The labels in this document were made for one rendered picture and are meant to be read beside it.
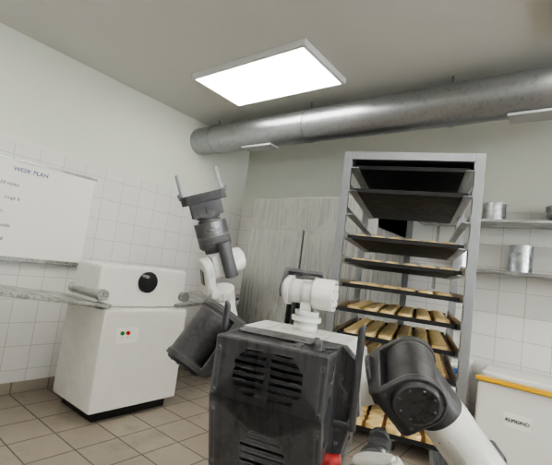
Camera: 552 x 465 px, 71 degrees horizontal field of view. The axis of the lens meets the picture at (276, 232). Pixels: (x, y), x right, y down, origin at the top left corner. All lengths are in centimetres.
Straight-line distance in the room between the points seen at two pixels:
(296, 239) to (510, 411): 208
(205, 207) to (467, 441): 76
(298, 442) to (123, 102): 406
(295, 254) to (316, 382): 303
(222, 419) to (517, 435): 282
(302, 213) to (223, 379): 311
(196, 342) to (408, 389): 43
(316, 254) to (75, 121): 255
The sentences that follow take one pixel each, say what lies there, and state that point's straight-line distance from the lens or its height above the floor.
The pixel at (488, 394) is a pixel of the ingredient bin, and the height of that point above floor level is 65.
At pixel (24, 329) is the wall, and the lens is 406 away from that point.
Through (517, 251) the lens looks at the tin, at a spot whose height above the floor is 173.
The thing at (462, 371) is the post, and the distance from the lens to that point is 145.
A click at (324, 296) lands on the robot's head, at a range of 80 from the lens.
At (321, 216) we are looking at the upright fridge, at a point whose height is 187.
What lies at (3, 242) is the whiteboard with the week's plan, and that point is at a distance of 388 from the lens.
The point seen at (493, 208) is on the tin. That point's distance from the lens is 377.
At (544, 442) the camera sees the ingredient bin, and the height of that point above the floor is 44.
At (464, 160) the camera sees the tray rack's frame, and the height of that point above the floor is 179.
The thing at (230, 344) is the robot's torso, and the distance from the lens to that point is 68.
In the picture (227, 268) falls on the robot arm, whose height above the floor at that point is 133.
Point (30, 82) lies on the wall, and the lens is 409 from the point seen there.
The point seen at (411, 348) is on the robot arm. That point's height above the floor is 123.
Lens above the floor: 134
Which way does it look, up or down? 5 degrees up
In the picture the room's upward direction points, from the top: 7 degrees clockwise
